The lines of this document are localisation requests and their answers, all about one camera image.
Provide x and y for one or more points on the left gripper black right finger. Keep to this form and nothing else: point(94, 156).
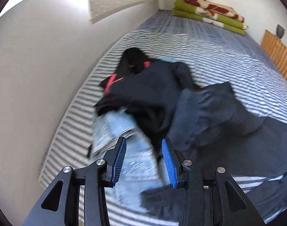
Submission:
point(177, 166)

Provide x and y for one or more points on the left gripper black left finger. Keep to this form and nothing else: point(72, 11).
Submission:
point(115, 159)

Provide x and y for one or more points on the dark navy blue trousers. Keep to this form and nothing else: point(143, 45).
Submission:
point(212, 128)

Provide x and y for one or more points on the light blue jeans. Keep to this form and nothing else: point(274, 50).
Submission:
point(140, 170)

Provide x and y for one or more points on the black garment with red trim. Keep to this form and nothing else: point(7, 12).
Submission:
point(148, 89)

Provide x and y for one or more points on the blue white striped bed sheet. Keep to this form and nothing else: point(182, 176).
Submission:
point(213, 55)

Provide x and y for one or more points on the green red folded blanket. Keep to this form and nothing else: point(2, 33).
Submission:
point(211, 13)

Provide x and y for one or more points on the dark ceramic vase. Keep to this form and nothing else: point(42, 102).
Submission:
point(280, 31)

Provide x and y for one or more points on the wooden slatted bed rail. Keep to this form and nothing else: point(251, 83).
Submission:
point(276, 51)

